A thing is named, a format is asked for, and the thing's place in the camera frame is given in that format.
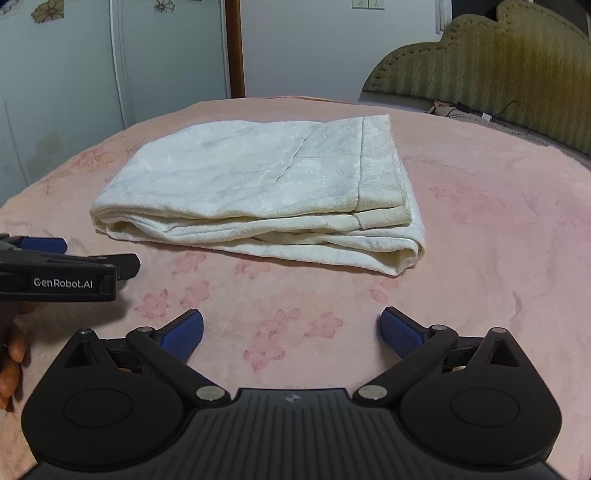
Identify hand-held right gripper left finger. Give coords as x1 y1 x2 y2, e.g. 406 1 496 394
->
62 308 230 408

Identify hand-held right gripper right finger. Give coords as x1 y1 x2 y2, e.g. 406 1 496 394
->
353 307 525 408

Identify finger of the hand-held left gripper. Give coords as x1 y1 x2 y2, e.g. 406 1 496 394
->
0 251 141 281
0 233 68 256

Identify cream pants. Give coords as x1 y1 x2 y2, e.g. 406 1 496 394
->
89 114 426 275

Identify person's left hand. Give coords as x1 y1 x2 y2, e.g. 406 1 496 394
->
0 302 29 412

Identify pink floral blanket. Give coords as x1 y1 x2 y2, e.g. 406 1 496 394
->
0 95 591 480

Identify white wardrobe with flower decals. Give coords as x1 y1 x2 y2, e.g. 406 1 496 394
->
0 0 232 206

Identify brown wooden door trim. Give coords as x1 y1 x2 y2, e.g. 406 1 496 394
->
224 0 246 99

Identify olive padded headboard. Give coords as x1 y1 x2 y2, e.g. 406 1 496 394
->
361 0 591 155

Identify black cable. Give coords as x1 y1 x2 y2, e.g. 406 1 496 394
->
433 99 548 141

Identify white door frame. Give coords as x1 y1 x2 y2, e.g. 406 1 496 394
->
431 0 457 35

